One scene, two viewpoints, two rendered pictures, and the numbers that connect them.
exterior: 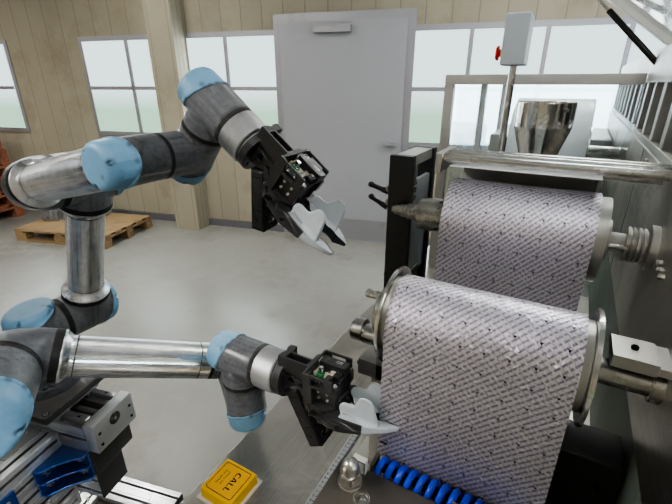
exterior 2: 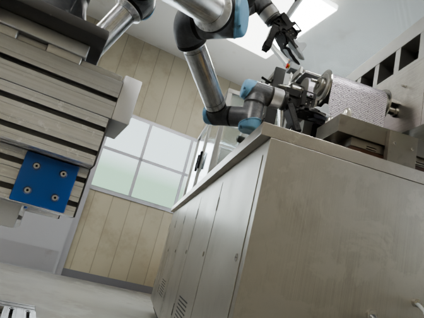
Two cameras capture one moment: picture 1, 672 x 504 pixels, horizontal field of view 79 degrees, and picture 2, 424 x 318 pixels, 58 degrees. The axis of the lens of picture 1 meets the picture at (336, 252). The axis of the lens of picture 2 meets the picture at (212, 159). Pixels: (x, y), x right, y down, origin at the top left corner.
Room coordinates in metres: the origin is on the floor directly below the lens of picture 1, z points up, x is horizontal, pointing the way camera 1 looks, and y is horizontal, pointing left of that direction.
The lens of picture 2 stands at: (-0.32, 1.03, 0.48)
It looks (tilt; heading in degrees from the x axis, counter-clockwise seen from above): 15 degrees up; 322
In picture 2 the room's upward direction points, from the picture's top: 14 degrees clockwise
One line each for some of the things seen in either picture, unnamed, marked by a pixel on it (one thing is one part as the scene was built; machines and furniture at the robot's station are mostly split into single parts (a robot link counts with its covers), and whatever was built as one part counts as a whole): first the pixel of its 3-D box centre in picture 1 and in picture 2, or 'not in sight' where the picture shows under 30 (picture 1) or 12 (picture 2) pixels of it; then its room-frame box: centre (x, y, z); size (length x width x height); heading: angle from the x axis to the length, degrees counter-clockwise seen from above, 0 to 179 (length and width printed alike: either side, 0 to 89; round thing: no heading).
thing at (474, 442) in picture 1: (457, 441); (354, 123); (0.42, -0.17, 1.11); 0.23 x 0.01 x 0.18; 60
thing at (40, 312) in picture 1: (35, 328); not in sight; (0.90, 0.78, 0.98); 0.13 x 0.12 x 0.14; 150
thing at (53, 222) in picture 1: (84, 219); not in sight; (4.36, 2.81, 0.16); 1.17 x 0.80 x 0.33; 74
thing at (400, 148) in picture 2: not in sight; (400, 150); (0.21, -0.11, 0.97); 0.10 x 0.03 x 0.11; 60
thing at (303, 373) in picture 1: (313, 381); (297, 103); (0.54, 0.04, 1.12); 0.12 x 0.08 x 0.09; 60
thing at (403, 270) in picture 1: (395, 313); (322, 87); (0.54, -0.09, 1.25); 0.15 x 0.01 x 0.15; 150
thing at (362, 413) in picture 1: (367, 413); (325, 111); (0.47, -0.05, 1.11); 0.09 x 0.03 x 0.06; 59
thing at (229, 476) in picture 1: (229, 485); not in sight; (0.51, 0.19, 0.91); 0.07 x 0.07 x 0.02; 60
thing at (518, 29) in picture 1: (513, 40); (292, 63); (1.00, -0.39, 1.66); 0.07 x 0.07 x 0.10; 61
